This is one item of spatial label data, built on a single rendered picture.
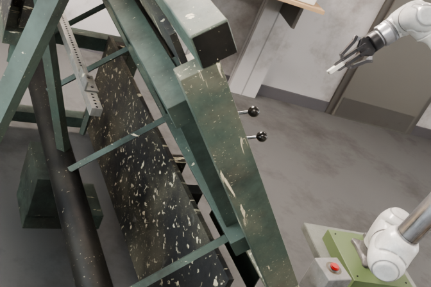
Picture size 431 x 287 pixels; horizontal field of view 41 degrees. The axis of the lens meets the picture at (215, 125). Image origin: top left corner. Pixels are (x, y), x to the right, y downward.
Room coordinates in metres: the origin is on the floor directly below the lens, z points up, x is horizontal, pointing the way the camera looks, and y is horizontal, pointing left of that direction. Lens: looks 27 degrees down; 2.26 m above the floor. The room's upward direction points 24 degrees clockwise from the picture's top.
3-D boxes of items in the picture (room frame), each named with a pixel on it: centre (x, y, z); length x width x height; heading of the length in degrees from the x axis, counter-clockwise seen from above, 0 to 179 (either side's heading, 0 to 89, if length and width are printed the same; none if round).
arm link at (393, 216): (2.24, -0.91, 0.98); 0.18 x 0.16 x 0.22; 171
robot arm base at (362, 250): (2.27, -0.91, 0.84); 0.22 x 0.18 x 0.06; 19
